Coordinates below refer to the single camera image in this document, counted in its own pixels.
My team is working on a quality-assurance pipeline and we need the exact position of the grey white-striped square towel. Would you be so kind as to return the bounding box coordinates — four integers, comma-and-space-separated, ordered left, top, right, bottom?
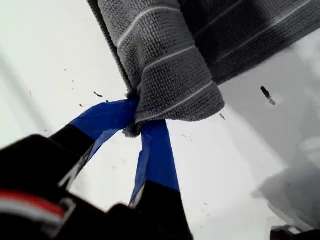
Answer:
86, 0, 320, 139

